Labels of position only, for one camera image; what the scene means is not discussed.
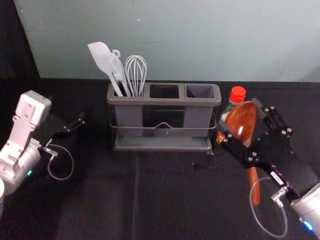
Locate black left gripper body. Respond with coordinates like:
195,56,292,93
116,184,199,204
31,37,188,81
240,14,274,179
31,109,71,149

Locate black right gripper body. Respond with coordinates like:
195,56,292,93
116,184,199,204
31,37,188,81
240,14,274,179
239,131,320,200

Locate brown wooden spoon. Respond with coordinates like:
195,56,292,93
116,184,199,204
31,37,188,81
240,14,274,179
224,100,262,207

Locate clear bottle with red cap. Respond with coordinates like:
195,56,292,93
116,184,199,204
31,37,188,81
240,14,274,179
215,86,248,151

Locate grey three-slot utensil holder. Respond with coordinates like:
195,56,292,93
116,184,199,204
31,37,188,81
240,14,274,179
106,82,222,138

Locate grey slotted tongs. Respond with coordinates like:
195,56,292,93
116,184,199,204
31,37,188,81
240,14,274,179
109,49,132,97

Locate grey silicone spatula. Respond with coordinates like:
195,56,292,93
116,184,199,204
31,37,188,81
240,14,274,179
87,41,125,97

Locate grey drip tray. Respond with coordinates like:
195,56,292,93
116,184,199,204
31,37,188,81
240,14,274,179
112,136,212,152

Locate black table cloth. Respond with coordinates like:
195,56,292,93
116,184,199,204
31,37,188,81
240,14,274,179
0,77,320,240

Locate thin left gripper cable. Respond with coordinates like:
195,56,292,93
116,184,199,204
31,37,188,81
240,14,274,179
41,144,75,181

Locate thin gripper cable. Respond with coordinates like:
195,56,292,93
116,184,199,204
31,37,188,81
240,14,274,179
41,144,75,181
249,164,295,239

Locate thin right gripper cable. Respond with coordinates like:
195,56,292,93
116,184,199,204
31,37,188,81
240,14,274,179
249,164,295,239

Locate steel wire rack frame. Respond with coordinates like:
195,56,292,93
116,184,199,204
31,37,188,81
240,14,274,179
109,117,219,156

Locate grey wire whisk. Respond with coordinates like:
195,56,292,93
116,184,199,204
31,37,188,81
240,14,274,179
124,55,148,98

